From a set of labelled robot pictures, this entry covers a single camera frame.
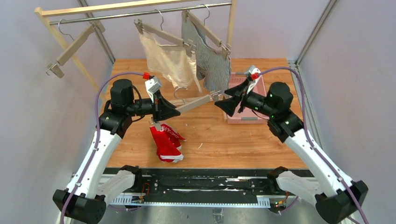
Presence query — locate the beige clip hanger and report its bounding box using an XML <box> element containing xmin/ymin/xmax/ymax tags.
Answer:
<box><xmin>146</xmin><ymin>87</ymin><xmax>220</xmax><ymax>131</ymax></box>
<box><xmin>46</xmin><ymin>21</ymin><xmax>106</xmax><ymax>78</ymax></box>
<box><xmin>134</xmin><ymin>9</ymin><xmax>196</xmax><ymax>56</ymax></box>
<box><xmin>183</xmin><ymin>4</ymin><xmax>231</xmax><ymax>60</ymax></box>

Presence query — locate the red underwear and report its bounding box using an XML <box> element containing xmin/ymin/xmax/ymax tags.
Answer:
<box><xmin>150</xmin><ymin>123</ymin><xmax>187</xmax><ymax>163</ymax></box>

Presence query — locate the cream underwear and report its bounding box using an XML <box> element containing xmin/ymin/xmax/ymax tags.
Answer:
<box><xmin>139</xmin><ymin>31</ymin><xmax>202</xmax><ymax>93</ymax></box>

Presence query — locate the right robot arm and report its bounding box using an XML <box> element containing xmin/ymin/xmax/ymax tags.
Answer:
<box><xmin>215</xmin><ymin>80</ymin><xmax>368</xmax><ymax>224</ymax></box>

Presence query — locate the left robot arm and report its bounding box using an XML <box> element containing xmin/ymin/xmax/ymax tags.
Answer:
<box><xmin>53</xmin><ymin>76</ymin><xmax>180</xmax><ymax>224</ymax></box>

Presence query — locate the striped grey underwear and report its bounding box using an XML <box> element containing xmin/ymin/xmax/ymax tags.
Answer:
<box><xmin>182</xmin><ymin>19</ymin><xmax>231</xmax><ymax>92</ymax></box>

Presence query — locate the empty beige clip hanger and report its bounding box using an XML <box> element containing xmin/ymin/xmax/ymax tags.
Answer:
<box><xmin>46</xmin><ymin>21</ymin><xmax>106</xmax><ymax>78</ymax></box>

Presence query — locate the pink plastic basket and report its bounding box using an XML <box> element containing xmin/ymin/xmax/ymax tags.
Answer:
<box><xmin>223</xmin><ymin>78</ymin><xmax>269</xmax><ymax>125</ymax></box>

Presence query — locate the wooden clothes rack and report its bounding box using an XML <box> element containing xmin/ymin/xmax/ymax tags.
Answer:
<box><xmin>35</xmin><ymin>0</ymin><xmax>237</xmax><ymax>90</ymax></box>

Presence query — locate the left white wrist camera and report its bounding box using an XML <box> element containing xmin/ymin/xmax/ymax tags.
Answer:
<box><xmin>145</xmin><ymin>76</ymin><xmax>162</xmax><ymax>103</ymax></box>

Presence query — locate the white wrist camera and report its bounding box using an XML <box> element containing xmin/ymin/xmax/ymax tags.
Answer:
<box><xmin>244</xmin><ymin>65</ymin><xmax>261</xmax><ymax>94</ymax></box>
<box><xmin>145</xmin><ymin>76</ymin><xmax>162</xmax><ymax>103</ymax></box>

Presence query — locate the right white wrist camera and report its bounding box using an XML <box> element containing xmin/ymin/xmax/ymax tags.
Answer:
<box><xmin>244</xmin><ymin>65</ymin><xmax>261</xmax><ymax>94</ymax></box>

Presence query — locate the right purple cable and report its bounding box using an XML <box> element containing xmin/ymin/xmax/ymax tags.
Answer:
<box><xmin>251</xmin><ymin>66</ymin><xmax>372</xmax><ymax>224</ymax></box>

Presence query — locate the purple cable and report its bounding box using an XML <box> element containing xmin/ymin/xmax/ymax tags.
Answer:
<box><xmin>251</xmin><ymin>66</ymin><xmax>372</xmax><ymax>224</ymax></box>
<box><xmin>59</xmin><ymin>71</ymin><xmax>151</xmax><ymax>224</ymax></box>

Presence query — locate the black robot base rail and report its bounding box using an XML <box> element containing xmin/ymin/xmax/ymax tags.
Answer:
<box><xmin>102</xmin><ymin>167</ymin><xmax>325</xmax><ymax>208</ymax></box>

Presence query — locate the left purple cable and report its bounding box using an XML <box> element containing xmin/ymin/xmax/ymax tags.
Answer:
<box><xmin>59</xmin><ymin>71</ymin><xmax>151</xmax><ymax>224</ymax></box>

